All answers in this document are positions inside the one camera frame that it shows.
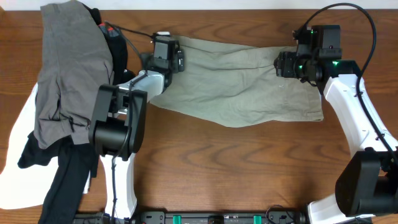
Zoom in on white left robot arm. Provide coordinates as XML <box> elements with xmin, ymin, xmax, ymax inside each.
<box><xmin>89</xmin><ymin>50</ymin><xmax>185</xmax><ymax>223</ymax></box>

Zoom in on black garment with red trim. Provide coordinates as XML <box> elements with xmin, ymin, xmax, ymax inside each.
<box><xmin>84</xmin><ymin>5</ymin><xmax>136</xmax><ymax>85</ymax></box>

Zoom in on white garment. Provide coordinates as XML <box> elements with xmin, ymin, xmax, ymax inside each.
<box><xmin>0</xmin><ymin>83</ymin><xmax>91</xmax><ymax>210</ymax></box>

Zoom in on black trousers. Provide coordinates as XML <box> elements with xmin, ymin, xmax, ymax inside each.
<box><xmin>17</xmin><ymin>133</ymin><xmax>98</xmax><ymax>224</ymax></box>

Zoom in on grey shorts on pile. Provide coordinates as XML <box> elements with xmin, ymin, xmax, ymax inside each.
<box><xmin>34</xmin><ymin>1</ymin><xmax>113</xmax><ymax>149</ymax></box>

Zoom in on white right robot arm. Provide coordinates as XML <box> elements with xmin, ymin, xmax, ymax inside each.
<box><xmin>274</xmin><ymin>52</ymin><xmax>397</xmax><ymax>223</ymax></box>

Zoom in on khaki shorts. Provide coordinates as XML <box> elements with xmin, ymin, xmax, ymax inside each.
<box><xmin>150</xmin><ymin>36</ymin><xmax>323</xmax><ymax>128</ymax></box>

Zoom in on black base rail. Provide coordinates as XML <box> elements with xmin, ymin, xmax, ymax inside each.
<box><xmin>73</xmin><ymin>210</ymin><xmax>312</xmax><ymax>224</ymax></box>

